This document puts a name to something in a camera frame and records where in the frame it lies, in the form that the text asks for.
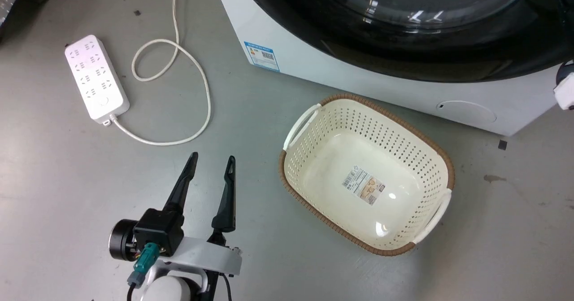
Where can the paper label in basket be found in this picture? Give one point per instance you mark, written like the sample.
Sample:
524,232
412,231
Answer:
364,185

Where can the blue energy label sticker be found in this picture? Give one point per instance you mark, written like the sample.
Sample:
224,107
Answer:
261,56

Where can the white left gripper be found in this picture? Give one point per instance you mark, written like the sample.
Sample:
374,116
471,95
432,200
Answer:
202,254

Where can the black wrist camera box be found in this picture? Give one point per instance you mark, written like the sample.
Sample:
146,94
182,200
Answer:
159,231

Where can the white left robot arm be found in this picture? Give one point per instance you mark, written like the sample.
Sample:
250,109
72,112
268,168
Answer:
168,288

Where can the black glass washing machine door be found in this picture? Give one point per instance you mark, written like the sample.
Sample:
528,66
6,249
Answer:
403,23

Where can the white washing machine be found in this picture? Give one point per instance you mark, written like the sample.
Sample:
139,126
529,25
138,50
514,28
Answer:
358,76

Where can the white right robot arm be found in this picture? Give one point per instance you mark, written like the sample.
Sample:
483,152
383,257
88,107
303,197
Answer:
566,88

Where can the cream perforated laundry basket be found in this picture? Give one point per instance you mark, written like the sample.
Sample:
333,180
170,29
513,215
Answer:
367,175

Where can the white power strip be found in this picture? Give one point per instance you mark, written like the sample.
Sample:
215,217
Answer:
96,79

